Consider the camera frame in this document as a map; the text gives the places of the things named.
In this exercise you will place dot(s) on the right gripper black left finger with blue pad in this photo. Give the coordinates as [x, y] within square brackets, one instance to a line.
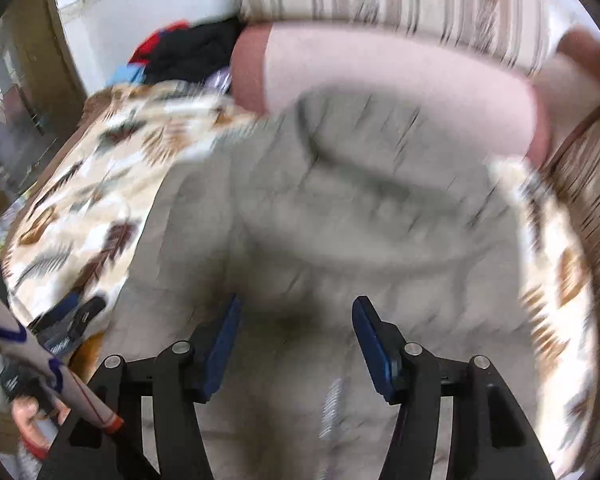
[159, 437]

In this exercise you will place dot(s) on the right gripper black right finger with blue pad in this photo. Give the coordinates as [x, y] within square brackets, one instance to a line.
[491, 437]

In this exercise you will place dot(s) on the olive quilted hooded jacket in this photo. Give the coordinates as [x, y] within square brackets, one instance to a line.
[342, 195]

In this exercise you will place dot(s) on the black and red clothes pile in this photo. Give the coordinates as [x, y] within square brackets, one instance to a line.
[182, 52]

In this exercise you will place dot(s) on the person's left hand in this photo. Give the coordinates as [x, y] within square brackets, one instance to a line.
[38, 428]

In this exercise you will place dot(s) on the leaf pattern bed blanket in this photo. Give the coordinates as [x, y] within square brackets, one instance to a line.
[82, 228]

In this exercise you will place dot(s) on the wooden framed glass door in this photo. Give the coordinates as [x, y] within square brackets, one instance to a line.
[41, 96]

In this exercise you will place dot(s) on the pink bolster pillow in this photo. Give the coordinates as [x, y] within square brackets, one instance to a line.
[474, 98]

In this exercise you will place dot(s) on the pink quilted folded blanket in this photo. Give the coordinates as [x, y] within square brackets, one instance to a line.
[569, 82]

